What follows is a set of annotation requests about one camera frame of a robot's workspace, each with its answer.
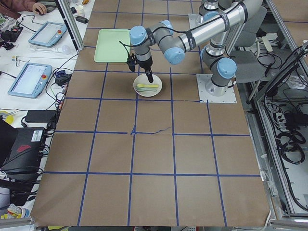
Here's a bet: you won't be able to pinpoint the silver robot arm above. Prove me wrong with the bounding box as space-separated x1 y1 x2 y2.
127 0 262 96

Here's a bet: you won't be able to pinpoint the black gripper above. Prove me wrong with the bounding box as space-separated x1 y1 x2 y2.
135 54 154 83

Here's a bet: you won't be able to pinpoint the cream round plate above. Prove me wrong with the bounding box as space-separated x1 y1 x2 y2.
133 74 163 97

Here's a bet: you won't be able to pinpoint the black laptop computer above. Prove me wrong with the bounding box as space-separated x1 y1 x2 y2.
0 120 47 184

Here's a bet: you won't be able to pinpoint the operator hand on mouse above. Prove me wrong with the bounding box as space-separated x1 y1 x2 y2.
32 2 47 15

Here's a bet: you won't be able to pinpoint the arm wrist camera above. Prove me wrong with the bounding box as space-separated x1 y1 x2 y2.
126 54 136 72

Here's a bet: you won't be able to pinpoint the white light bulb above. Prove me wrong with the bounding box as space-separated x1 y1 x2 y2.
54 45 71 55

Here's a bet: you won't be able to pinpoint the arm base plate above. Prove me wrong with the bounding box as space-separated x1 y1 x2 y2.
188 13 209 29
196 74 237 103

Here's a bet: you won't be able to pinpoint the grey office chair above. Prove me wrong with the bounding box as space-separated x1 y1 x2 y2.
231 6 267 83

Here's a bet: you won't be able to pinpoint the black power adapter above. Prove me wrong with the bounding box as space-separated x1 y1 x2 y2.
25 110 56 123

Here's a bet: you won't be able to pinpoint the blue teach pendant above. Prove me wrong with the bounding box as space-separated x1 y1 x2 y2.
28 22 67 47
8 63 52 98

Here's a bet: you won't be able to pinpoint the aluminium frame post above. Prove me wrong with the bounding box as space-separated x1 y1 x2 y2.
55 0 84 51

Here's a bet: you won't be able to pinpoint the light green tray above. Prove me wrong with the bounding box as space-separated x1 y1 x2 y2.
94 29 130 63

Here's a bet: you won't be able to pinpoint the far blue teach pendant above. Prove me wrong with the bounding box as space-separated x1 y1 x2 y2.
28 22 67 47

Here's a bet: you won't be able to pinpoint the near blue teach pendant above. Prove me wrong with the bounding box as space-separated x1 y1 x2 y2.
8 63 52 98

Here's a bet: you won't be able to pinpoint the yellow plastic fork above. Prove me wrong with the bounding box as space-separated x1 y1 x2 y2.
136 84 159 88

